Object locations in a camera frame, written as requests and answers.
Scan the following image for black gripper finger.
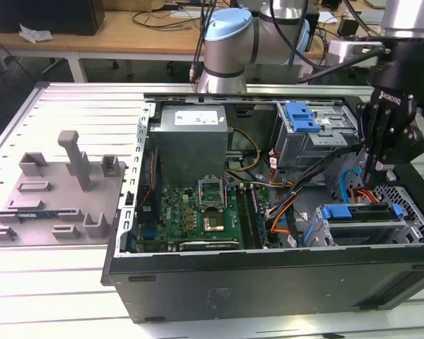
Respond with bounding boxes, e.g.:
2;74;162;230
376;105;418;188
356;100;379;187

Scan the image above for orange red power wire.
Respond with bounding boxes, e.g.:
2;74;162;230
268;178;382;237

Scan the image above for blue data wire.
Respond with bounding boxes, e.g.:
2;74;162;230
336;167;362;206

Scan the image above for hard disk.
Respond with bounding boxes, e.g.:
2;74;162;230
302;203;403;248

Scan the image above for grey metal disk bay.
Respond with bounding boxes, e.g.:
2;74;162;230
305;203;424;248

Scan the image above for small black box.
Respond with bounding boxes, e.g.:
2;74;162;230
337;16;362;38

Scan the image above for white paper sheet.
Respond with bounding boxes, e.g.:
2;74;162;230
317;10;340;25

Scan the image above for RAM stick with blue label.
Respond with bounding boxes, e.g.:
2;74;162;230
252;184;271;249
16;210;59;219

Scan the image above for black RAM slot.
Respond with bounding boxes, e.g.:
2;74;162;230
241;184;259;249
235;184;253;249
247;184;265;249

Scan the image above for CPU socket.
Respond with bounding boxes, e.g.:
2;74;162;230
201;211;227;234

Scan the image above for metal socket cover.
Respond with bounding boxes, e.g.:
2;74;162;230
196;174;228;212

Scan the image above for black open PC case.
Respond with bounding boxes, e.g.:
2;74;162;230
100;83;424;324

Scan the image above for grey power supply unit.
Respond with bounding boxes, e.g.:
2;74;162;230
148;105;230;177

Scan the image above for black graphics card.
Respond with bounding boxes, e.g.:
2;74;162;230
167;239;241;252

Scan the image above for green motherboard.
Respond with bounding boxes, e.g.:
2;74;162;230
136;179;280;254

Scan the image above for black case fan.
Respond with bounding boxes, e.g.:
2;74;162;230
140;146;160;222

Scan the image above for long wooden desk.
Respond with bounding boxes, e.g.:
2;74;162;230
0;0;424;85

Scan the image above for grey parts rack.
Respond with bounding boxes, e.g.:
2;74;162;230
0;129;126;248

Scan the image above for large black box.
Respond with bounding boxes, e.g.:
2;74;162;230
0;0;106;37

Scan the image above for crumpled white plastic bag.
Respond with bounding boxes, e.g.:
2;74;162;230
18;23;54;45

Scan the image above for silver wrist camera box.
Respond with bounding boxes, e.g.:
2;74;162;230
327;37;388;68

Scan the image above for yellow black supply wires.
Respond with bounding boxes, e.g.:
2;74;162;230
228;126;262;174

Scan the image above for black cable bundle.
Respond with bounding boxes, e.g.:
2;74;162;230
268;144;367;248

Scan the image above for black cable with metal plug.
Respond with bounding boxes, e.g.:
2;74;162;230
186;0;220;84

